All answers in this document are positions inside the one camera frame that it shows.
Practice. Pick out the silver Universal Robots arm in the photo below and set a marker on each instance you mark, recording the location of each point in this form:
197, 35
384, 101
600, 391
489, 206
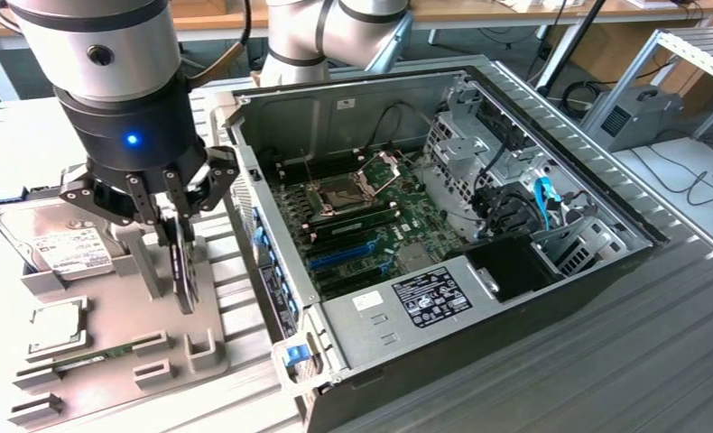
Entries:
98, 45

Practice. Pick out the open black silver PC case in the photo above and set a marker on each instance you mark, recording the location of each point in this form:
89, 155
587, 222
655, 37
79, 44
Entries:
573, 343

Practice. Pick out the green RAM stick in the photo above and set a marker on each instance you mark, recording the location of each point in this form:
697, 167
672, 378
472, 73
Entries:
91, 358

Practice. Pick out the silver CPU chip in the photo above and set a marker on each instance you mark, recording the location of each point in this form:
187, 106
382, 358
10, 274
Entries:
55, 329

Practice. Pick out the silver chipset heatsink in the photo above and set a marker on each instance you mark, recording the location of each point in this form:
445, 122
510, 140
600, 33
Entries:
414, 258

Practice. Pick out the metal disk bay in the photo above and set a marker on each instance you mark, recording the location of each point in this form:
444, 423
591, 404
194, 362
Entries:
580, 252

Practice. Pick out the CPU socket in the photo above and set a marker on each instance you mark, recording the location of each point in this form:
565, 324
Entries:
338, 198

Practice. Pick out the blue case latch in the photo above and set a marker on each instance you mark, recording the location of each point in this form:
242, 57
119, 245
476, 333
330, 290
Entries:
294, 354

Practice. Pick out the black stand pole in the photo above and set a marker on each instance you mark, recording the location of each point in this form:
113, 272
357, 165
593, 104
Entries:
580, 36

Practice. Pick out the black RAM stick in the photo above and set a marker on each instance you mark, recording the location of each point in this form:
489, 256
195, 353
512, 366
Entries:
350, 223

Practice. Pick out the perforated metal drive cage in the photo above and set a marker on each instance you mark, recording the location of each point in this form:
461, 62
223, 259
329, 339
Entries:
458, 153

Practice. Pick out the blue expansion slot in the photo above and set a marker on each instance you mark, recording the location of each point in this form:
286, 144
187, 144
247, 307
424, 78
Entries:
338, 257

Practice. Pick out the grey plastic parts rack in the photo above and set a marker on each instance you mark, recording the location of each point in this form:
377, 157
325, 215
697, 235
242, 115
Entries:
122, 325

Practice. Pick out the metal socket cover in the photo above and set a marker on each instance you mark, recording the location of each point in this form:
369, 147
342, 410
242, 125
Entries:
384, 171

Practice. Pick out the grey controller box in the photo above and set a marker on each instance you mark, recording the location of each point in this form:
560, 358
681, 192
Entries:
640, 122

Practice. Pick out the silver power supply with label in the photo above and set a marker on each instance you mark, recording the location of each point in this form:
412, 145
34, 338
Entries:
381, 329

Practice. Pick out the black plastic shroud box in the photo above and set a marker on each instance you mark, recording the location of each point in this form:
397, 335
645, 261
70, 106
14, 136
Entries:
508, 266

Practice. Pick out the hard disk in blue carrier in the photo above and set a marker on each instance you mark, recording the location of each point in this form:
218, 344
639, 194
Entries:
62, 239

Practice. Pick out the green Dell motherboard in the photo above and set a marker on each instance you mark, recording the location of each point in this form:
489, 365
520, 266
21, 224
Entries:
417, 212

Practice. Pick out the aluminium profile frame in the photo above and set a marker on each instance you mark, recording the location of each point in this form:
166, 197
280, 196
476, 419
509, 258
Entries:
700, 49

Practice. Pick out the wooden desk with white frame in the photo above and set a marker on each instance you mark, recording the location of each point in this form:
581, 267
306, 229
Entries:
633, 15

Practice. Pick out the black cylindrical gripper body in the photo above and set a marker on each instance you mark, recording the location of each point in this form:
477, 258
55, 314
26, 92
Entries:
127, 122

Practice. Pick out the low-profile NVIDIA graphics card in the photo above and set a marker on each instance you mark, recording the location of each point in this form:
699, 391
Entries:
182, 279

